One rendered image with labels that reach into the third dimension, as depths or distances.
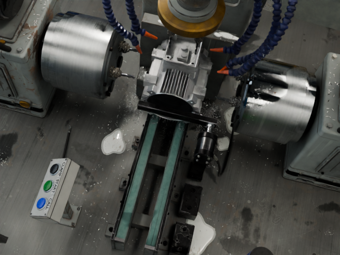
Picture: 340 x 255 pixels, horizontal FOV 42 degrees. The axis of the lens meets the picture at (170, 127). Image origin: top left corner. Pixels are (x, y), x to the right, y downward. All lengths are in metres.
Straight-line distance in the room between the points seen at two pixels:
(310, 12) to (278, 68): 1.88
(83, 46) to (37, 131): 0.41
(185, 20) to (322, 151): 0.58
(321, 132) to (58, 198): 0.74
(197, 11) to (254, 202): 0.70
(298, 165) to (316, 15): 1.85
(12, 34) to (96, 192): 0.56
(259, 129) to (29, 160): 0.77
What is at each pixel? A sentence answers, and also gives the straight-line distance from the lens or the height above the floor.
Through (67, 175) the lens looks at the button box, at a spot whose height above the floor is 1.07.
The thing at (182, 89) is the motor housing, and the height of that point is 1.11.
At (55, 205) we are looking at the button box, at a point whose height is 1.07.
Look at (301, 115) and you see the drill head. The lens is 1.34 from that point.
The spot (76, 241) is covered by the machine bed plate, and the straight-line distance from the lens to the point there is 1.46.
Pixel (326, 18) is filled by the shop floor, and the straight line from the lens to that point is 3.22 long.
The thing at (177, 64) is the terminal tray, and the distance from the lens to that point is 1.32.
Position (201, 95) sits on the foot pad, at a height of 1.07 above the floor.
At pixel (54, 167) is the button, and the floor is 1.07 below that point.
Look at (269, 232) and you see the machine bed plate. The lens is 1.52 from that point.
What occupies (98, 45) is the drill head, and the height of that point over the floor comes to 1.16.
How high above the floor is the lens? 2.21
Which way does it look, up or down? 63 degrees down
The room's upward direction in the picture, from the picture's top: 10 degrees clockwise
